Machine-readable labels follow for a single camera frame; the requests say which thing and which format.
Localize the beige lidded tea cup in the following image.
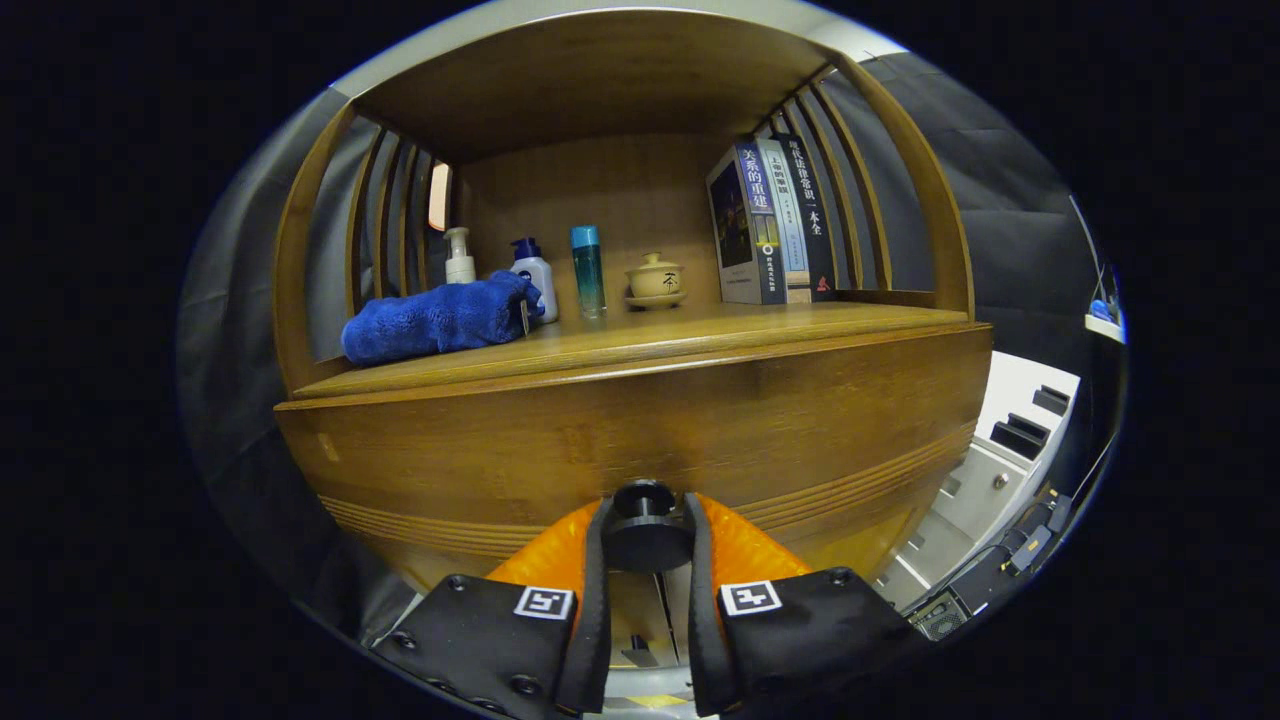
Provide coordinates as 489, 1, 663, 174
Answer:
625, 252, 688, 311

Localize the book with black spine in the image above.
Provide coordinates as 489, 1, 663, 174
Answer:
775, 133, 839, 303

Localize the white pump bottle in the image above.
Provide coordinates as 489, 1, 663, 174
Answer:
444, 227, 477, 286

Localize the teal clear bottle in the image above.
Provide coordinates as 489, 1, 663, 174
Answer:
570, 225, 608, 321

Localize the book with pale spine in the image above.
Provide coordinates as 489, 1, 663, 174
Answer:
755, 137, 813, 304

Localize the wooden countertop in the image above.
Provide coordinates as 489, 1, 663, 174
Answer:
290, 300, 976, 401

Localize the white lotion bottle blue cap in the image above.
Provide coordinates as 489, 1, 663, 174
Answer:
510, 237, 559, 324

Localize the blue folded towel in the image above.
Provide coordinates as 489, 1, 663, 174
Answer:
341, 270, 546, 366

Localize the wooden drawer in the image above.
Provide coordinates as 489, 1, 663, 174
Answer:
275, 322, 993, 598

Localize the book with blue spine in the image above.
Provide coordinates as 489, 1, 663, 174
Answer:
706, 141, 791, 306

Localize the white drawer unit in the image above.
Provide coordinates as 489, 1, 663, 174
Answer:
875, 350, 1083, 611

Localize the black vented box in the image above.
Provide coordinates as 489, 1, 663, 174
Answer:
905, 588, 973, 643

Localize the dark adapter with orange label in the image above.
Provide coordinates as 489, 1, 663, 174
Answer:
1005, 527, 1053, 576

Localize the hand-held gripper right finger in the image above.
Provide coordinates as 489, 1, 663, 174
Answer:
683, 492, 931, 719

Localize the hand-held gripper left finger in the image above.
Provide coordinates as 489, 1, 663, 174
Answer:
370, 497, 613, 720

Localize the wooden cabinet with slatted shelf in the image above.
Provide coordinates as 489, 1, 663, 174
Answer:
272, 10, 996, 661

